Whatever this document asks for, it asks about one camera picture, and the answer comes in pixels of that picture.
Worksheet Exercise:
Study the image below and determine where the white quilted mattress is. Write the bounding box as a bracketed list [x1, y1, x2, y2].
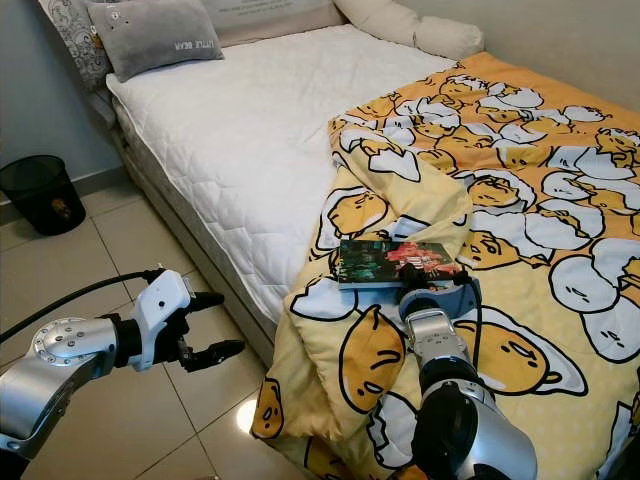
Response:
[105, 25, 456, 346]

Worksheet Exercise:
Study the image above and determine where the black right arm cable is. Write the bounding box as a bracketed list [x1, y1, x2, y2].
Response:
[468, 270, 486, 346]

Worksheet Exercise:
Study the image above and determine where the printed white large pillow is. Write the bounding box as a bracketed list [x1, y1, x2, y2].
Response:
[38, 0, 346, 101]

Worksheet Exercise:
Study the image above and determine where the red black book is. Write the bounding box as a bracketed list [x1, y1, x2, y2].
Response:
[337, 238, 461, 291]

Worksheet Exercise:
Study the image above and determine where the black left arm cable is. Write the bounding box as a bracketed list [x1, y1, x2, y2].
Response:
[0, 268, 161, 341]

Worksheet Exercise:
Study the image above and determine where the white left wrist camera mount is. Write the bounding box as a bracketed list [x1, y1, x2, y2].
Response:
[145, 270, 194, 367]

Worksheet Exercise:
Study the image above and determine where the grey little bear pillow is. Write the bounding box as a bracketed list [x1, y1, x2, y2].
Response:
[87, 0, 224, 83]

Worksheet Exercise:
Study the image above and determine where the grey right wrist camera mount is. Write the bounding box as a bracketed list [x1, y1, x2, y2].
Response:
[398, 278, 481, 321]

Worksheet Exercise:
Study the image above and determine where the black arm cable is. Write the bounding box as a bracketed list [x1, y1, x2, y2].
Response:
[0, 268, 161, 341]
[468, 270, 486, 346]

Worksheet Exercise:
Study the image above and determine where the black mesh wastebasket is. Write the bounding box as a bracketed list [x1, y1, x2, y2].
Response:
[0, 155, 89, 236]

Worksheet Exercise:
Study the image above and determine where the grey bed base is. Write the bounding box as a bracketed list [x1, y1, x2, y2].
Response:
[105, 95, 276, 366]

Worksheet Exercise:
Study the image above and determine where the cream bolster pillow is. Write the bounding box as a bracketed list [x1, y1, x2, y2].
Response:
[332, 0, 484, 59]

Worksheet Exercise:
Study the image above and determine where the yellow egg print blanket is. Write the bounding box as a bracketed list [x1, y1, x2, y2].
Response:
[253, 50, 640, 480]

